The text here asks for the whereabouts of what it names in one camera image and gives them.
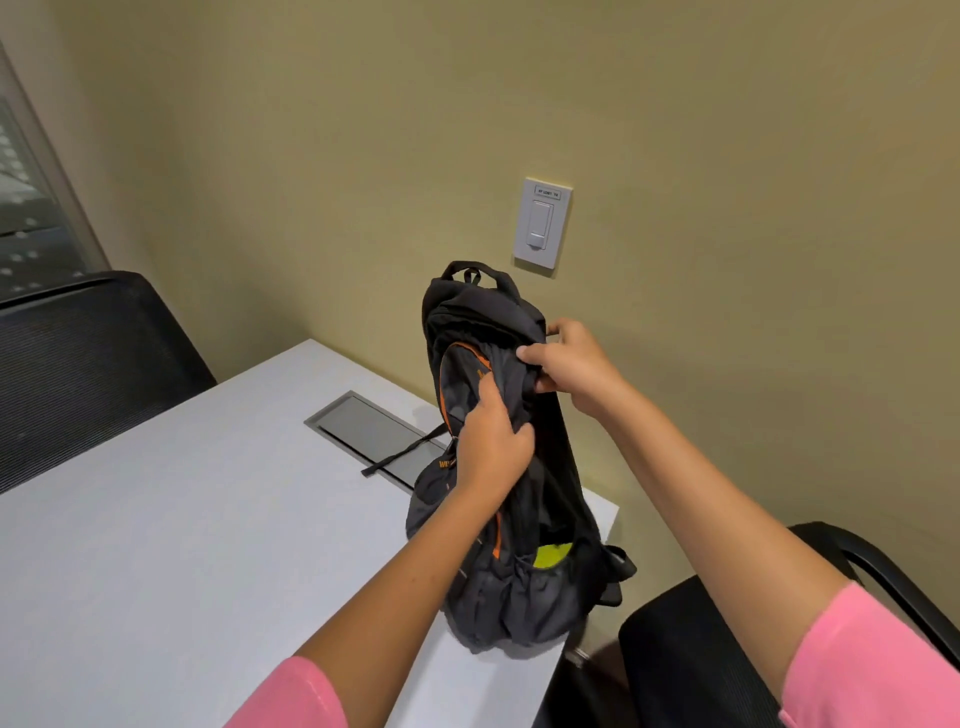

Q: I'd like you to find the black swivel office chair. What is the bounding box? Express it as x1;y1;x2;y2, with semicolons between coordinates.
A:
536;521;960;728

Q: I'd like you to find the white wall switch panel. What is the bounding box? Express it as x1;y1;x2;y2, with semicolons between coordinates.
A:
512;176;574;271

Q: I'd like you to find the grey table cable hatch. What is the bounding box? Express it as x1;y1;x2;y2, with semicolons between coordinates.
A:
303;389;451;493

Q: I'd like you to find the person's left forearm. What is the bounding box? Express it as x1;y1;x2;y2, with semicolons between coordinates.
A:
296;483;504;728

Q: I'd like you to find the person's right forearm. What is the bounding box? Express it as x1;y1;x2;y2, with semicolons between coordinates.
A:
596;386;853;699

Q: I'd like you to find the person's pink sleeve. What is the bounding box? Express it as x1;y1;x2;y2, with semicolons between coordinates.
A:
224;656;350;728
778;581;960;728

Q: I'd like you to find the person's left hand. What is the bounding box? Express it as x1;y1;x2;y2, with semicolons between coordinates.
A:
453;372;538;508

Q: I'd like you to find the person's left pink sleeve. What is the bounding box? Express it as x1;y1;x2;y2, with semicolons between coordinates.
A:
224;656;350;728

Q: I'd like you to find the black mesh office chair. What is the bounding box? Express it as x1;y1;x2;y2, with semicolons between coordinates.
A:
0;269;219;496

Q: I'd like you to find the black orange backpack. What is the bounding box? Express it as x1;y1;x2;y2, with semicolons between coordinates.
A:
361;260;639;654

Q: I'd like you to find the person's right pink sleeve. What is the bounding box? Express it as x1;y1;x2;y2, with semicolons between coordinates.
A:
778;581;960;728

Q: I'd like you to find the person's right hand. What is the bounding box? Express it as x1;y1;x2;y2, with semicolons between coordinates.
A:
515;320;635;421

